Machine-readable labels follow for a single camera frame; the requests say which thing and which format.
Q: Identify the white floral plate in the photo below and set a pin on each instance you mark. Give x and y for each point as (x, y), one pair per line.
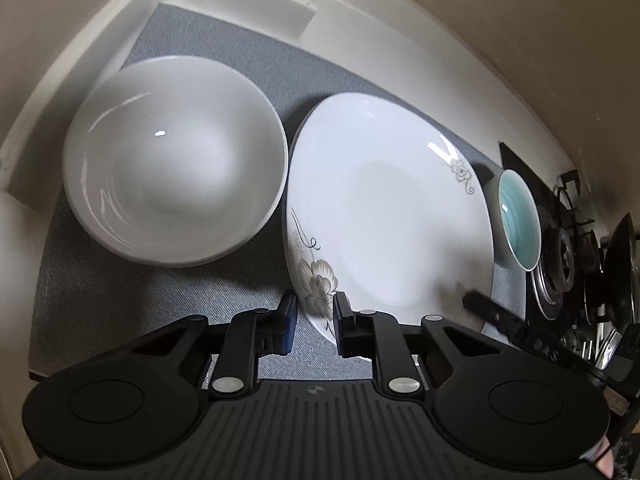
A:
(390, 220)

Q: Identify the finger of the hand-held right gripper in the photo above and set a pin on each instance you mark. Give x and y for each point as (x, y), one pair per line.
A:
(487, 309)

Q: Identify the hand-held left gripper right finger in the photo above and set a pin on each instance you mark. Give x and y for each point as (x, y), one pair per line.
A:
(341, 324)

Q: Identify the person's left hand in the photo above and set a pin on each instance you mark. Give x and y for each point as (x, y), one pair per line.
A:
(606, 462)

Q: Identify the black pan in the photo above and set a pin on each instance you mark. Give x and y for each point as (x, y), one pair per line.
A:
(622, 265)

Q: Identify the black gas stove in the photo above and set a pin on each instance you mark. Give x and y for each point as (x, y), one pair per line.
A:
(555, 260)

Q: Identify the large white bowl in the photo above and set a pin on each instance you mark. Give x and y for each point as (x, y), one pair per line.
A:
(175, 160)

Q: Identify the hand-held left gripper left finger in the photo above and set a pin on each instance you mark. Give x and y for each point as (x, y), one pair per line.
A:
(289, 321)

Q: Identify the small teal bowl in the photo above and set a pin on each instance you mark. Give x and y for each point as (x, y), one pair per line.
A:
(520, 220)

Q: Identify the grey table mat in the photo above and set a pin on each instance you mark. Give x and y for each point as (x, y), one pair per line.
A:
(240, 60)

